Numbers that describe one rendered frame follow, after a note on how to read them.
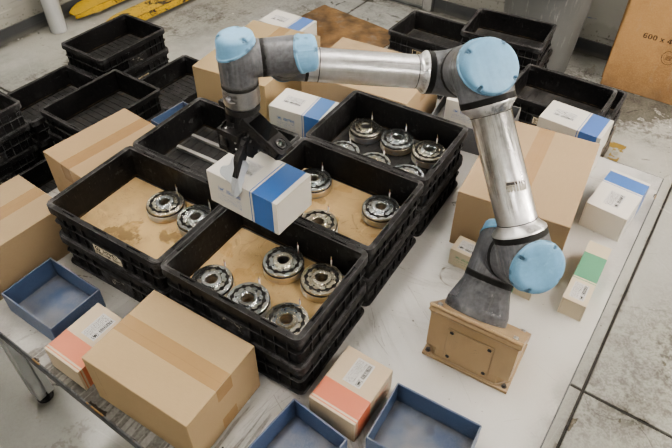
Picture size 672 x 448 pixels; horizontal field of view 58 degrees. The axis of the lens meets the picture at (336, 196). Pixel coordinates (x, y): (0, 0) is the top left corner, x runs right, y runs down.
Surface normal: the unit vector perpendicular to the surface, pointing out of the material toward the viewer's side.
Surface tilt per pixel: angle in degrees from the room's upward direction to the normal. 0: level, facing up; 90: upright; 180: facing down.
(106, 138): 0
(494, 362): 90
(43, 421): 0
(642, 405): 0
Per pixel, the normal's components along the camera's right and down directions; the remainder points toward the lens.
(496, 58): 0.12, -0.03
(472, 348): -0.52, 0.57
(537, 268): 0.19, 0.22
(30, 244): 0.80, 0.40
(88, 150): 0.00, -0.74
